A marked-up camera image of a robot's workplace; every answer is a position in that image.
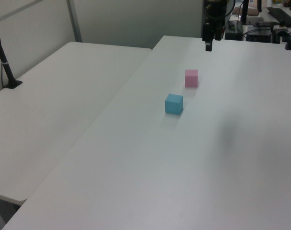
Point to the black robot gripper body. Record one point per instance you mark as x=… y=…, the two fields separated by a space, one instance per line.
x=215 y=10

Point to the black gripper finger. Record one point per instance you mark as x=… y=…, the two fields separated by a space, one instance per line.
x=208 y=38
x=217 y=32

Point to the pink cube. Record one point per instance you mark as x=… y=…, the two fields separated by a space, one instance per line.
x=191 y=78

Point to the blue cube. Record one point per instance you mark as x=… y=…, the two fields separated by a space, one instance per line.
x=173 y=104

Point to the black monitor stand pole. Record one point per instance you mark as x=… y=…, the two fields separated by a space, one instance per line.
x=244 y=12

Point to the brown cardboard box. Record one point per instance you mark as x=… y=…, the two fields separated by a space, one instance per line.
x=248 y=12

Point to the black electronics box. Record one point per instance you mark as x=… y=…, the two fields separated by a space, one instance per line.
x=261 y=32

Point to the black keyboard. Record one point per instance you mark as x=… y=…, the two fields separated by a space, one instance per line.
x=281 y=16

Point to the black camera stand pole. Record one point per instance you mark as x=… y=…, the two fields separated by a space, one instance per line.
x=3 y=64

